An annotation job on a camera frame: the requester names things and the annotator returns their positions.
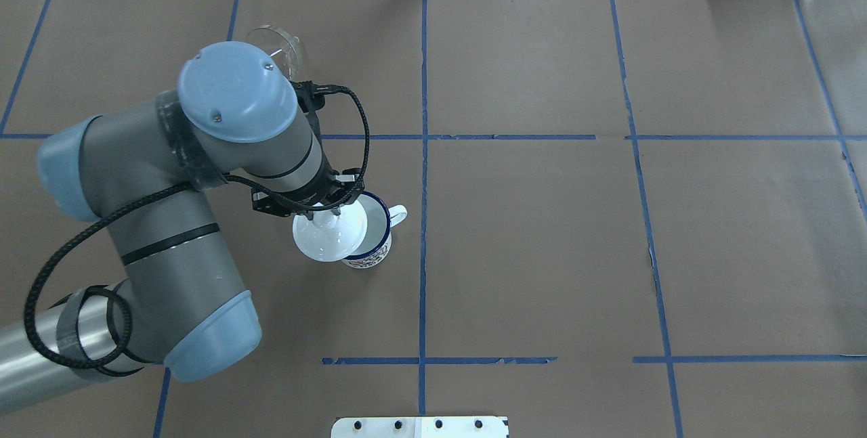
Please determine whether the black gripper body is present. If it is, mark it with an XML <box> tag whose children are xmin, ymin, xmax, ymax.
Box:
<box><xmin>251</xmin><ymin>169</ymin><xmax>364</xmax><ymax>218</ymax></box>

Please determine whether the white ceramic lid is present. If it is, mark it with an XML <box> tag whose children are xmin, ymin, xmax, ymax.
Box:
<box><xmin>292</xmin><ymin>200</ymin><xmax>368</xmax><ymax>263</ymax></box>

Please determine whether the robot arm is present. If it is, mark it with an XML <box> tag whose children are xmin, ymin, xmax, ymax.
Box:
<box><xmin>2</xmin><ymin>42</ymin><xmax>370</xmax><ymax>414</ymax></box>

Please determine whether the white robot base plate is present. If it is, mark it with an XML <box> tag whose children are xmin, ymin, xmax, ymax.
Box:
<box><xmin>329</xmin><ymin>416</ymin><xmax>510</xmax><ymax>437</ymax></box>

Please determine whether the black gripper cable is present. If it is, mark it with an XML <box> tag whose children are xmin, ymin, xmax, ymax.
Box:
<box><xmin>23</xmin><ymin>81</ymin><xmax>372</xmax><ymax>368</ymax></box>

